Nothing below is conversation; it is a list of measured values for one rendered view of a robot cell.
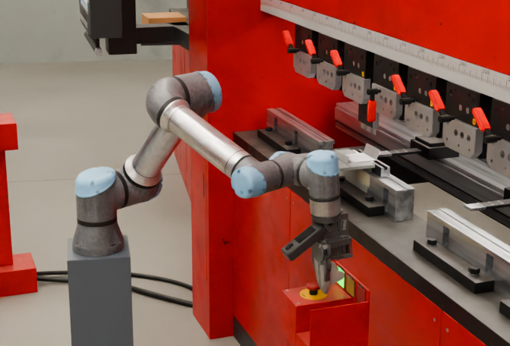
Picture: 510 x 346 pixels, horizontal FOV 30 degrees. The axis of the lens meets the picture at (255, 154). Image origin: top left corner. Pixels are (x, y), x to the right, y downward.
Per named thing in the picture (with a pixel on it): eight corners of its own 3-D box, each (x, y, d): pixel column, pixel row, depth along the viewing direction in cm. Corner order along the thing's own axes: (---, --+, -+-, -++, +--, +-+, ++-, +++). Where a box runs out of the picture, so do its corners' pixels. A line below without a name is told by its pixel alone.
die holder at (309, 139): (266, 132, 368) (266, 108, 366) (280, 130, 370) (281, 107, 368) (318, 168, 323) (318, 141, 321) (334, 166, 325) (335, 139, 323)
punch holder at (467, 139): (441, 144, 242) (445, 80, 238) (470, 141, 245) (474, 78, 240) (473, 160, 229) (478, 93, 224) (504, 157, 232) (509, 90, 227)
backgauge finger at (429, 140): (367, 154, 301) (368, 139, 299) (439, 147, 309) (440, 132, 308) (385, 165, 290) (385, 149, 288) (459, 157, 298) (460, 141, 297)
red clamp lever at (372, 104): (365, 121, 273) (366, 88, 271) (377, 120, 275) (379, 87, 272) (367, 123, 272) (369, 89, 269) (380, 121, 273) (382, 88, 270)
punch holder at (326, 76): (316, 82, 314) (317, 32, 310) (339, 80, 317) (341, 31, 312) (335, 91, 301) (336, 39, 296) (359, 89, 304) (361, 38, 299)
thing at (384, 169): (351, 158, 301) (351, 149, 300) (360, 158, 302) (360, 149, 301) (380, 177, 283) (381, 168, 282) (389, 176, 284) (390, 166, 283)
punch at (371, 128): (357, 127, 296) (359, 97, 293) (363, 127, 296) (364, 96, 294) (372, 135, 287) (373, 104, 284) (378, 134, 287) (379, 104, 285)
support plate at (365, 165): (272, 159, 293) (272, 156, 293) (349, 152, 302) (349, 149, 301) (294, 176, 277) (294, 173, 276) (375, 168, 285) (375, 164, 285)
